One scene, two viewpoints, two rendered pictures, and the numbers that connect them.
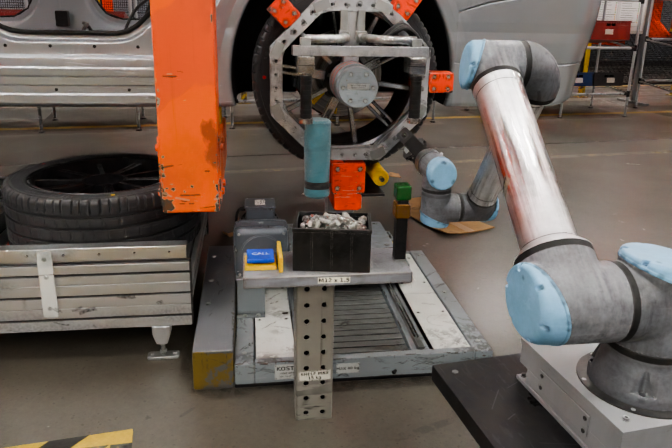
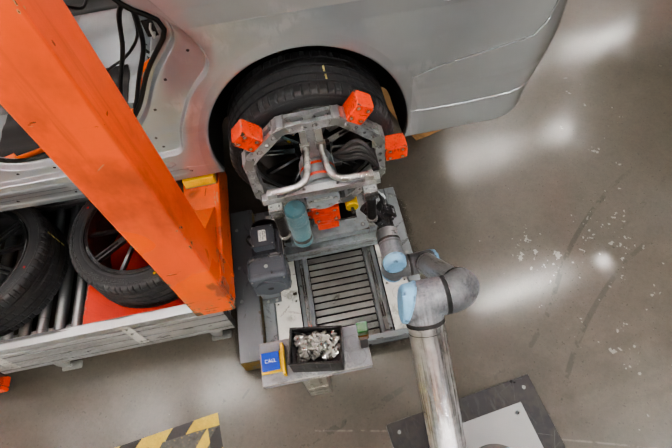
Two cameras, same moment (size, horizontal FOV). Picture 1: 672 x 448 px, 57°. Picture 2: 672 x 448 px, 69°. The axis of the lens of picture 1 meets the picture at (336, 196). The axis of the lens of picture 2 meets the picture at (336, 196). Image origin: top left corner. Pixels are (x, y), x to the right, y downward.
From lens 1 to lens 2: 161 cm
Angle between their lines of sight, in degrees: 39
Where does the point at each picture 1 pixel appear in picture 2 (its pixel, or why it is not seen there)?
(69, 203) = (127, 289)
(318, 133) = (296, 222)
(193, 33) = (179, 256)
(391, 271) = (358, 365)
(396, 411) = (371, 381)
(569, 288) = not seen: outside the picture
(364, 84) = (328, 197)
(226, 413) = (269, 392)
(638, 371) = not seen: outside the picture
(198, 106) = (200, 280)
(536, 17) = (490, 65)
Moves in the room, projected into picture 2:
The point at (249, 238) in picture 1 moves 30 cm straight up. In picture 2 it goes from (260, 283) to (243, 253)
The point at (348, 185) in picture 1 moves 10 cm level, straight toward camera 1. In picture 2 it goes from (327, 218) to (327, 238)
